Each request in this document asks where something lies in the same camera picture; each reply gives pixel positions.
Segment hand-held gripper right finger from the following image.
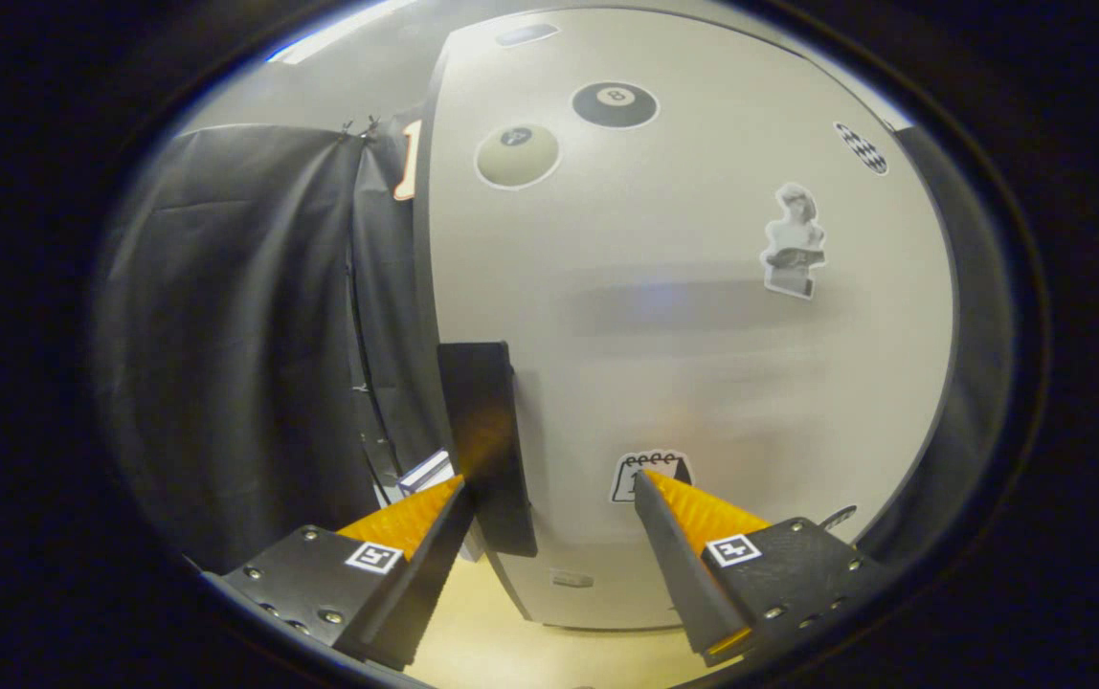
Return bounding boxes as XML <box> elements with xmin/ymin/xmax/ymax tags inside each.
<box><xmin>633</xmin><ymin>469</ymin><xmax>895</xmax><ymax>668</ymax></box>

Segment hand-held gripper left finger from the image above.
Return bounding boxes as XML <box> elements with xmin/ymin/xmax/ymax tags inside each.
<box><xmin>203</xmin><ymin>474</ymin><xmax>476</xmax><ymax>671</ymax></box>

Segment black door handle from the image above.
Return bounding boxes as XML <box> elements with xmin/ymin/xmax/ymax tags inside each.
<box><xmin>437</xmin><ymin>342</ymin><xmax>539</xmax><ymax>559</ymax></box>

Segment white cabinet door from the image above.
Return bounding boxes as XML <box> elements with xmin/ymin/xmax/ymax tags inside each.
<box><xmin>417</xmin><ymin>8</ymin><xmax>958</xmax><ymax>631</ymax></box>

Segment black backdrop cloth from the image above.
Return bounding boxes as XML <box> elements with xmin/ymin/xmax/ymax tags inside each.
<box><xmin>95</xmin><ymin>120</ymin><xmax>450</xmax><ymax>575</ymax></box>

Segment dark grey cabinet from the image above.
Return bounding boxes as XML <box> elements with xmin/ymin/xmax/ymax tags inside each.
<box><xmin>411</xmin><ymin>5</ymin><xmax>1020</xmax><ymax>633</ymax></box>

